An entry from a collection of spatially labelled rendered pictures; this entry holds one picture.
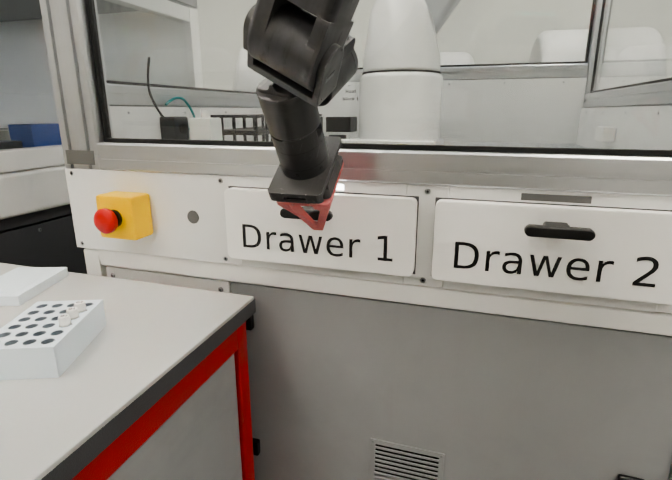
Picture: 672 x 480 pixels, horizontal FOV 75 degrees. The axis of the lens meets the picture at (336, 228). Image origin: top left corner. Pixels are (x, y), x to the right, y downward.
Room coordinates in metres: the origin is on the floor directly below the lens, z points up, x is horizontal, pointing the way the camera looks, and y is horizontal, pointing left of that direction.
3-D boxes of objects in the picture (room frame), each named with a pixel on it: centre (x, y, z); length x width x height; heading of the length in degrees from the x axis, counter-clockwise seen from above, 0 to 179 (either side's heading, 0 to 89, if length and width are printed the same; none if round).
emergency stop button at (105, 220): (0.68, 0.36, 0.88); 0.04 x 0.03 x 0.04; 73
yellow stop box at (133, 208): (0.71, 0.35, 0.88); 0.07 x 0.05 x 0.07; 73
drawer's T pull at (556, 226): (0.51, -0.26, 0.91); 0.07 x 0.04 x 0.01; 73
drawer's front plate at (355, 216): (0.63, 0.03, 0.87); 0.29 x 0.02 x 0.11; 73
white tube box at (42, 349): (0.48, 0.35, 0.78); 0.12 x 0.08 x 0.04; 5
